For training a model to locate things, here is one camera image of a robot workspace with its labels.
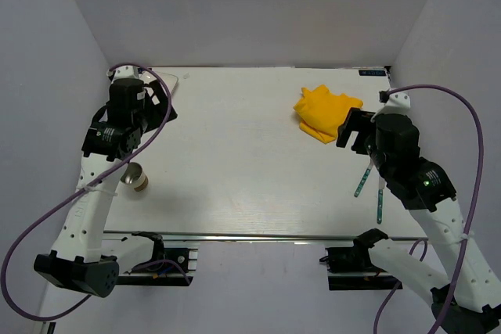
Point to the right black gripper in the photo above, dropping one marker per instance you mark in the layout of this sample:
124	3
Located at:
355	115

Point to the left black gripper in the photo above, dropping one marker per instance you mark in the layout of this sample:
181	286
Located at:
158	109

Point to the yellow pikachu cloth napkin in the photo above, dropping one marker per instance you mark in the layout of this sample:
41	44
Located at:
321	112

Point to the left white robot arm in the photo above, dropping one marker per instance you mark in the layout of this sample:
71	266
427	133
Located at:
77	260

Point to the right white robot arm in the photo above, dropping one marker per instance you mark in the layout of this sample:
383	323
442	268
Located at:
468	288

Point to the white rectangular plate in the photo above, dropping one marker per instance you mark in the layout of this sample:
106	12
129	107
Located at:
170	80

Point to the paper cup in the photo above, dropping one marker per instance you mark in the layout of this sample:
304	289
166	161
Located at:
135	177

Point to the fork with green handle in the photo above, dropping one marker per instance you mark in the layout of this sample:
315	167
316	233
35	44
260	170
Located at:
363	179

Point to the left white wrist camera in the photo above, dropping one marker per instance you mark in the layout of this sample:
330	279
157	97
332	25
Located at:
123	72

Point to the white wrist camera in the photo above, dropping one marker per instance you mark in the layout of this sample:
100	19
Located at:
123	72
398	103

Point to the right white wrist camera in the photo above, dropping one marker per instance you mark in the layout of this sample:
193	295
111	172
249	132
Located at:
398	103

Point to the knife with green handle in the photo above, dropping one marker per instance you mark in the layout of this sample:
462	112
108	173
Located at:
380	200

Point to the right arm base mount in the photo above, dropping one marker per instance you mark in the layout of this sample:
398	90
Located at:
350	269

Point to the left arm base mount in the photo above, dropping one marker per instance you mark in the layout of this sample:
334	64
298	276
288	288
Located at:
172	263

